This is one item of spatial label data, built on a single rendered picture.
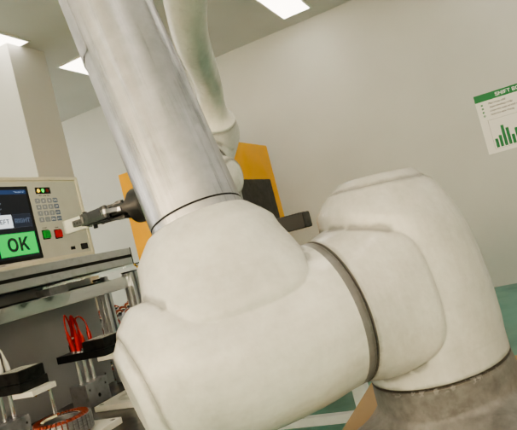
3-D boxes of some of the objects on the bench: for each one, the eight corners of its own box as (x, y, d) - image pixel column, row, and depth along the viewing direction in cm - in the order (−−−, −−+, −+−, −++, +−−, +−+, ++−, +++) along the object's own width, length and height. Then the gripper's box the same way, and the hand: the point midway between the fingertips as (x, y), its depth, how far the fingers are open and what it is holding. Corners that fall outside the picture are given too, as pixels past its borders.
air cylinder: (112, 397, 136) (107, 374, 136) (90, 408, 129) (85, 385, 129) (95, 398, 138) (90, 376, 138) (74, 410, 131) (68, 387, 131)
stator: (107, 421, 109) (102, 402, 109) (66, 446, 98) (60, 425, 98) (64, 427, 113) (59, 408, 113) (20, 451, 103) (14, 431, 103)
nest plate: (187, 381, 132) (186, 375, 132) (150, 404, 118) (148, 399, 118) (136, 389, 138) (135, 384, 138) (95, 412, 124) (93, 407, 124)
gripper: (135, 220, 113) (48, 246, 123) (171, 217, 125) (89, 241, 135) (126, 184, 113) (40, 212, 123) (163, 183, 125) (82, 210, 135)
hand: (77, 223), depth 128 cm, fingers closed
